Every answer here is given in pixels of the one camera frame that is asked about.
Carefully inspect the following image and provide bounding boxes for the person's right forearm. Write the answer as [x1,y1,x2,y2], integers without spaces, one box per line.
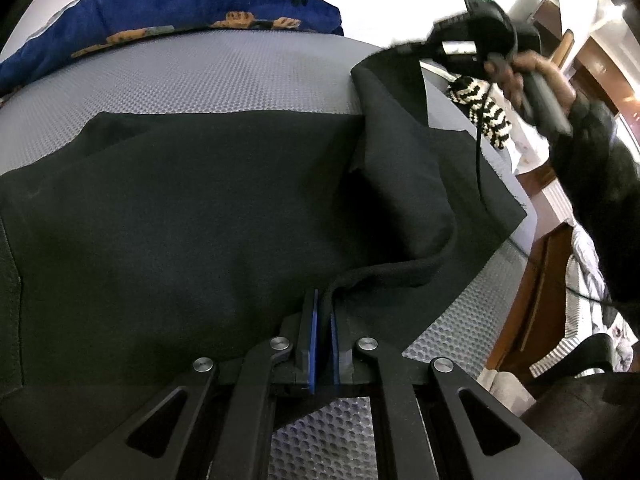
[549,96,640,307]

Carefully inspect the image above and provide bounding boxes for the black pants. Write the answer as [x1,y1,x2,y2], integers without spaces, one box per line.
[0,44,529,461]

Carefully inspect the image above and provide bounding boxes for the black and white striped cloth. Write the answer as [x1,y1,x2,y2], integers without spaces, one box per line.
[446,75,517,152]

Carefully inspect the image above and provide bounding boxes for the blue printed blanket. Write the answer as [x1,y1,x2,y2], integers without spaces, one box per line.
[0,0,346,97]

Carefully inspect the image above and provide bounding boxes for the wooden cabinet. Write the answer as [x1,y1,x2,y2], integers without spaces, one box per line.
[514,0,640,128]

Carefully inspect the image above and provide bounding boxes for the person's dark clothing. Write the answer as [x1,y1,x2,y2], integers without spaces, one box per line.
[519,334,640,480]

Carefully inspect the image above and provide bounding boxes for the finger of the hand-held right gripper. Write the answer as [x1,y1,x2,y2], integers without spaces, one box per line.
[428,13,473,41]
[391,40,448,59]

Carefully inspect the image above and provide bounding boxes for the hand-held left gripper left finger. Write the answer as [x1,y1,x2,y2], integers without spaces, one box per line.
[61,288,321,480]

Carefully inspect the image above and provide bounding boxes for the person's right hand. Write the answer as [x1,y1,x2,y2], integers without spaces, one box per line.
[484,52,577,122]

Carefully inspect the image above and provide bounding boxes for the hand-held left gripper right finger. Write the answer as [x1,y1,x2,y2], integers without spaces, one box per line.
[328,311,584,480]

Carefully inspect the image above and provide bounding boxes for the grey striped bedding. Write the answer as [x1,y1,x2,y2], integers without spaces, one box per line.
[529,224,640,377]

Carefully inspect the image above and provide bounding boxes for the grey mesh bed mat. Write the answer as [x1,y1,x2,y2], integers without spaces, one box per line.
[0,29,527,480]

